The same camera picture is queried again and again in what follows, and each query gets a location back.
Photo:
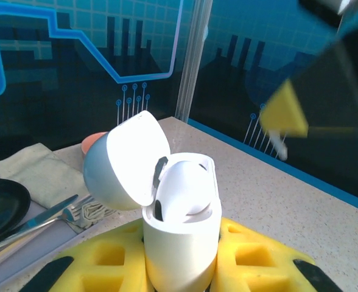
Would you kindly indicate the lavender plastic tray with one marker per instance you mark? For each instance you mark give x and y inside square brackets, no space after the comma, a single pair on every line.
[45,246]

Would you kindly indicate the beige folded cloth napkin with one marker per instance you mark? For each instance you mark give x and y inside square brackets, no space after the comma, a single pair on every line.
[39,176]

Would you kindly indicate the aluminium frame post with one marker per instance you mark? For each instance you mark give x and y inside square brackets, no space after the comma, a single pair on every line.
[194,61]

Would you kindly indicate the wooden chopstick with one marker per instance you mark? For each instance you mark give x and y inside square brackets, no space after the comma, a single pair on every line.
[2,257]

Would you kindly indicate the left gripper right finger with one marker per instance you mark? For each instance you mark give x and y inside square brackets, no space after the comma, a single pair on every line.
[243,280]

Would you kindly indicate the white earbuds charging case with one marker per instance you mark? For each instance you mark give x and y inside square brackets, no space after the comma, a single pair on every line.
[182,249]

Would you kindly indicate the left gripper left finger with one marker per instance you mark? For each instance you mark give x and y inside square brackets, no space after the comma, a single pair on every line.
[130,273]

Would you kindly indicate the steel fork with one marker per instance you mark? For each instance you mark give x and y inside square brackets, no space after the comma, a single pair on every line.
[68,212]

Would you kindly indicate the black round plate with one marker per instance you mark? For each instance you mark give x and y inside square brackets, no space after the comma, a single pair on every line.
[2,207]

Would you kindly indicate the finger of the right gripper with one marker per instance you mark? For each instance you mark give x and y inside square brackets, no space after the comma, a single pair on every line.
[284,112]

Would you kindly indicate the blue table edge strip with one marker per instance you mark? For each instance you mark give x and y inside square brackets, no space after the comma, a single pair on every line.
[288,173]

